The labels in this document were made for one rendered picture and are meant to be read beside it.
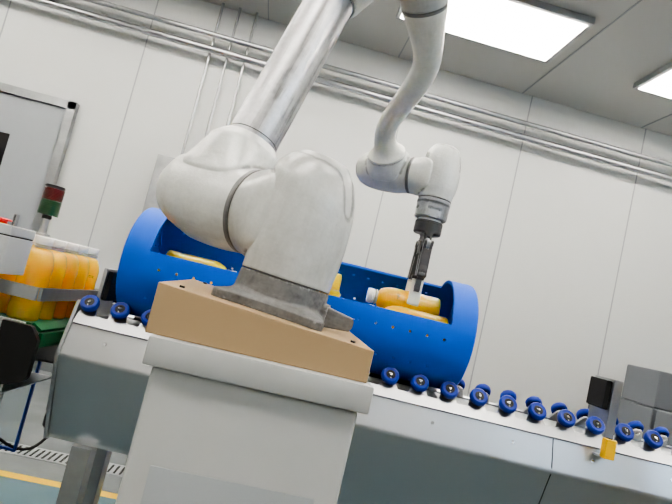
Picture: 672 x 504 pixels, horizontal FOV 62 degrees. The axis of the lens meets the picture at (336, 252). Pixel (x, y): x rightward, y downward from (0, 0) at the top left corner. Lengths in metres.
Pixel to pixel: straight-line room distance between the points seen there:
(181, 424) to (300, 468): 0.18
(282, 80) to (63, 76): 4.42
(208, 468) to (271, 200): 0.41
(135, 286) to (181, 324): 0.61
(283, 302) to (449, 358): 0.63
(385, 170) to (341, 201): 0.65
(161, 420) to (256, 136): 0.52
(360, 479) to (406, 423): 0.18
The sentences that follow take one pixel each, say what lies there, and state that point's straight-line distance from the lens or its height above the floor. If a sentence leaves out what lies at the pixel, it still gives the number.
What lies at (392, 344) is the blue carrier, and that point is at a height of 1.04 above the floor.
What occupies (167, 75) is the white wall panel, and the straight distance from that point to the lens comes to 5.26.
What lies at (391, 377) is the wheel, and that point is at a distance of 1.40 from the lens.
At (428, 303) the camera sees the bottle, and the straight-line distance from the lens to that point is 1.49.
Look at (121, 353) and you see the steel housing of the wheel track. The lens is 1.44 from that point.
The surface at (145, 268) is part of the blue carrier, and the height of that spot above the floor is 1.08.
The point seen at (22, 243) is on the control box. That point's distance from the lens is 1.36.
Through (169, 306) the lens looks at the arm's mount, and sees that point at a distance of 0.82.
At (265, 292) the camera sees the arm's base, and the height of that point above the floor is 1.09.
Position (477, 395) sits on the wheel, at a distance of 1.46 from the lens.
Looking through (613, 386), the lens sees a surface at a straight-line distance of 1.66.
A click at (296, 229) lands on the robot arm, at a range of 0.87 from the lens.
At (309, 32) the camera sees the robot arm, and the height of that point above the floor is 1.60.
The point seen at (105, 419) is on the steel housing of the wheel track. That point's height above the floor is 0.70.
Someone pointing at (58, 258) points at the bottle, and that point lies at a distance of 1.51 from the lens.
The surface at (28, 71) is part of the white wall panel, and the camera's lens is 5.57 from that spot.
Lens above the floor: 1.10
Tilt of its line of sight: 5 degrees up
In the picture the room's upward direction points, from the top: 14 degrees clockwise
